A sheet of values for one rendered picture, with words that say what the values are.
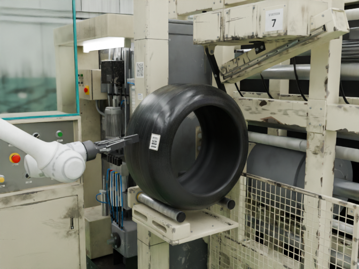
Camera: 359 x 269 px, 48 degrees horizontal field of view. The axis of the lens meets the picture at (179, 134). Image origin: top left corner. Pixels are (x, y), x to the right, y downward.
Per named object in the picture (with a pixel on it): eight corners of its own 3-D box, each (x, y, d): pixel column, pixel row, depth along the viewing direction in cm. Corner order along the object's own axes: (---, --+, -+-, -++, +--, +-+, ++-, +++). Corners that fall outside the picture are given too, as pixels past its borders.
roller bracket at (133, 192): (127, 207, 193) (127, 187, 192) (193, 193, 216) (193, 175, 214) (130, 208, 191) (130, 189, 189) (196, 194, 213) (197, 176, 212)
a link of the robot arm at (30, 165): (66, 168, 152) (78, 173, 141) (24, 180, 144) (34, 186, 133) (60, 140, 150) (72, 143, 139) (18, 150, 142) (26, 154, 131)
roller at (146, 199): (135, 192, 192) (144, 190, 195) (137, 202, 193) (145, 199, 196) (177, 213, 164) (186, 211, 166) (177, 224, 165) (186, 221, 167)
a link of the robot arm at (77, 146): (62, 142, 149) (77, 138, 153) (66, 165, 151) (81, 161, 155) (70, 145, 142) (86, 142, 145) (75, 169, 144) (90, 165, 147)
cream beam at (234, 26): (191, 45, 201) (192, 14, 199) (228, 46, 215) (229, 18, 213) (286, 35, 152) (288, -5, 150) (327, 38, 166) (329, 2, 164)
